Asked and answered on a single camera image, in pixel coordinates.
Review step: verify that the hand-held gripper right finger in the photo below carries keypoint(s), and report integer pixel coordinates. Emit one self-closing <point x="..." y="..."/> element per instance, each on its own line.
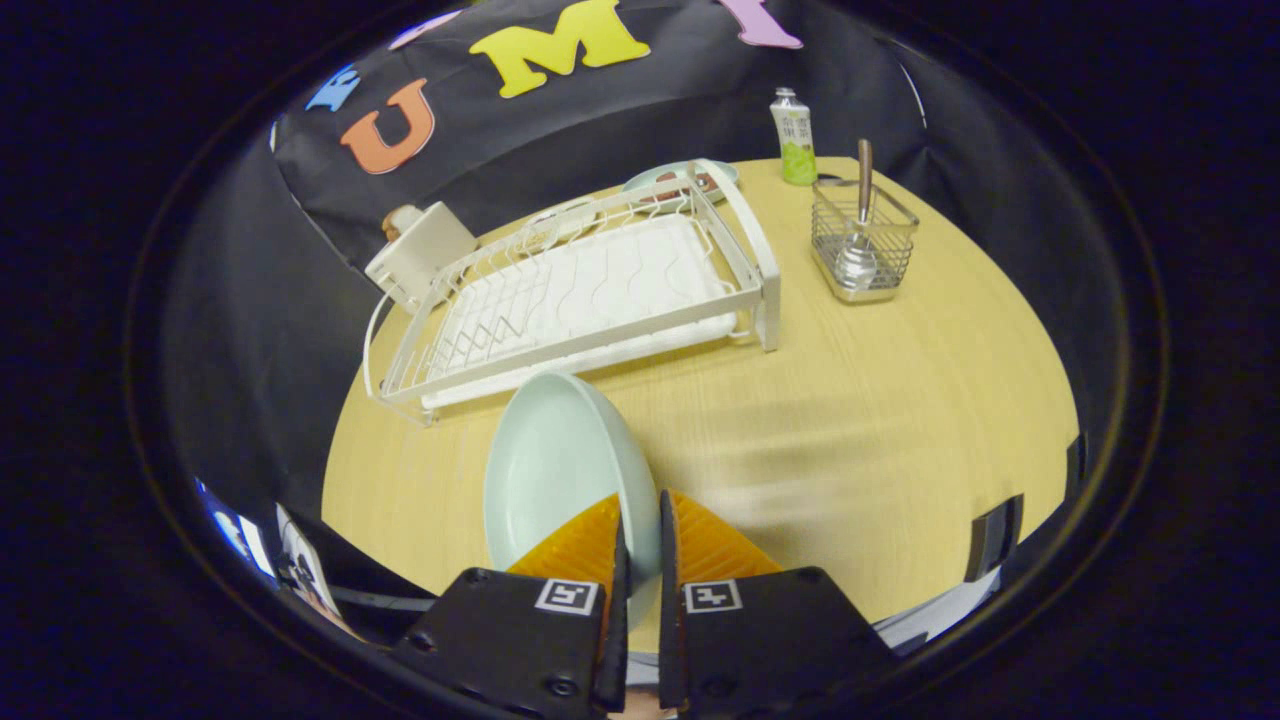
<point x="668" y="640"/>

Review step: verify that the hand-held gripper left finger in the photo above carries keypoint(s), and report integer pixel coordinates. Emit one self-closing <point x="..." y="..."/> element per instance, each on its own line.
<point x="617" y="650"/>

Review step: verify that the pale green plate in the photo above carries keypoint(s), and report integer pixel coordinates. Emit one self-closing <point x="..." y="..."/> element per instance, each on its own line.
<point x="560" y="470"/>

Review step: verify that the small white dish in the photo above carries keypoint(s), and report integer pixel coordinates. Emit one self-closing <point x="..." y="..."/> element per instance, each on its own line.
<point x="570" y="215"/>

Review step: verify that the grey plate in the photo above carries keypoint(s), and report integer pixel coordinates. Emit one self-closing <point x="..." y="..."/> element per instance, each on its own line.
<point x="650" y="180"/>

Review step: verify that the white paper sheets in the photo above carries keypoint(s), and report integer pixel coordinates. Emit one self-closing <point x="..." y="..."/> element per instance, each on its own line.
<point x="945" y="615"/>

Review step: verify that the white printed paper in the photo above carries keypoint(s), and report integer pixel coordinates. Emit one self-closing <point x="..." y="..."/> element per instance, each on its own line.
<point x="305" y="570"/>

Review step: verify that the white drip tray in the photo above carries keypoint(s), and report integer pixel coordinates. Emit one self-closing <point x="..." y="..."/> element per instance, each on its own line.
<point x="620" y="270"/>

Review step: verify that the white toaster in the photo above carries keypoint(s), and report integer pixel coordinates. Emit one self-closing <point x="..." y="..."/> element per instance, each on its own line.
<point x="425" y="250"/>

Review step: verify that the brown food pieces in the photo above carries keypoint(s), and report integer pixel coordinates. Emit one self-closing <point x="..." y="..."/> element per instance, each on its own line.
<point x="700" y="183"/>

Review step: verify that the bread slice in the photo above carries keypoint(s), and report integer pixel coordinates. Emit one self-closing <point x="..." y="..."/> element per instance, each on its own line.
<point x="400" y="220"/>

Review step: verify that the green drink bottle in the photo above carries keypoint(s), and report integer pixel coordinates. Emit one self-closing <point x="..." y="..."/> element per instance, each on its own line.
<point x="795" y="140"/>

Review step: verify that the black backdrop cloth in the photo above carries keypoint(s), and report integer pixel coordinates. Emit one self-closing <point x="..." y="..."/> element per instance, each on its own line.
<point x="600" y="120"/>

